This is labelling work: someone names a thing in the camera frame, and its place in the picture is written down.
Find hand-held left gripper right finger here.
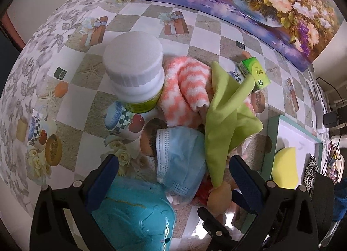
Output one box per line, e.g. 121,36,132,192
229,155,319,251

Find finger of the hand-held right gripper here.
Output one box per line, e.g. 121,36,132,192
230,189,258,215
197,207,242,251

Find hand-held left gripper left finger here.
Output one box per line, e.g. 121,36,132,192
30,155,119,251

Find orange and red plush toy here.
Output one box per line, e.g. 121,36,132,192
194,175,236,216

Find leopard print scrunchie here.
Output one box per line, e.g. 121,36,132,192
304,156,319,190

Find yellow sponge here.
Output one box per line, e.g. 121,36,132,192
271,147,300,189

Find green cloth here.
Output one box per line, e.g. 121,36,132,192
204,61,263,189

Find teal rimmed white box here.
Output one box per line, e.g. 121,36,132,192
262,115,324,189

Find blue face mask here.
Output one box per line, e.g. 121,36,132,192
156,127,208,197

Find green tissue packet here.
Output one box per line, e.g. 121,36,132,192
238,57,271,93

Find pink white striped fuzzy cloth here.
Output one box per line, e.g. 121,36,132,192
157,56,257,128

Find white bottle with green label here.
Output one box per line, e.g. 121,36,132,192
102,31,165,113

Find dark blue cloth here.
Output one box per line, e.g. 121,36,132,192
334,183,347,223

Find teal plastic pouch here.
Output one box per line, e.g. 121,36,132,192
91,176,175,251

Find black power adapter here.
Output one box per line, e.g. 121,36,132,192
323,111,347,129

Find printed checkered tablecloth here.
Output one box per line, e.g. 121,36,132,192
0,0,330,251

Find floral painting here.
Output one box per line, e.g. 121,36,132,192
138,0,343,72

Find black cable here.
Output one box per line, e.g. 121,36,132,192
316,77,347,112

